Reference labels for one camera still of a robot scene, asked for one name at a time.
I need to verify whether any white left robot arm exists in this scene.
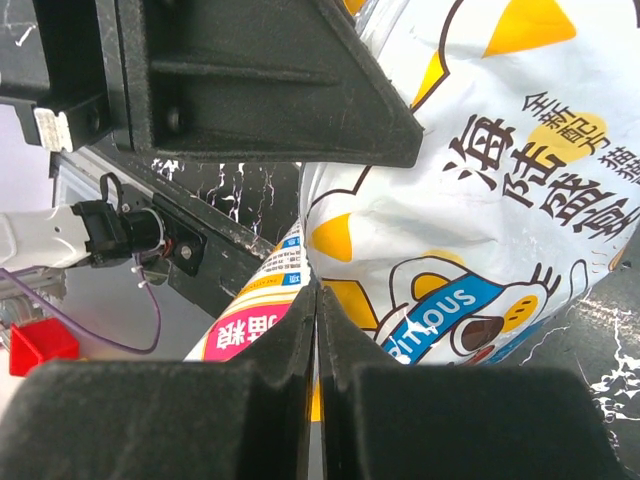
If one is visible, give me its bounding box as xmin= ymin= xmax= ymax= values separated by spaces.
xmin=1 ymin=1 xmax=423 ymax=270

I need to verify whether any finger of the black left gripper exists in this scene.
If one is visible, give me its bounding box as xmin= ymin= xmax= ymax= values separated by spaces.
xmin=115 ymin=1 xmax=423 ymax=168

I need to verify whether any red plastic bin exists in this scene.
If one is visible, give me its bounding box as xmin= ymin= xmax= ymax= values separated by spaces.
xmin=9 ymin=318 xmax=80 ymax=377

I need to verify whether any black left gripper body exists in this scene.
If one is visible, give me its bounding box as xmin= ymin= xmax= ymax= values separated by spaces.
xmin=1 ymin=1 xmax=133 ymax=152

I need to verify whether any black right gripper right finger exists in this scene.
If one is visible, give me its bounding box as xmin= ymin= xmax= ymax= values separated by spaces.
xmin=315 ymin=288 xmax=625 ymax=479

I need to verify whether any aluminium frame rail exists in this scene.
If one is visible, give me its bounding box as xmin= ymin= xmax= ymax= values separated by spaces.
xmin=1 ymin=268 xmax=67 ymax=300

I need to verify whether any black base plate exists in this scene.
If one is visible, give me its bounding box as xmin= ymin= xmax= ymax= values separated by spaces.
xmin=52 ymin=143 xmax=299 ymax=317

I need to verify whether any pink white pet food bag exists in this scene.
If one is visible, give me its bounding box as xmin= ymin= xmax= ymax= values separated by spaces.
xmin=182 ymin=0 xmax=640 ymax=480

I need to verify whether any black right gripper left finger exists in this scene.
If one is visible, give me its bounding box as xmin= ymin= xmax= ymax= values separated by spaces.
xmin=1 ymin=287 xmax=316 ymax=479

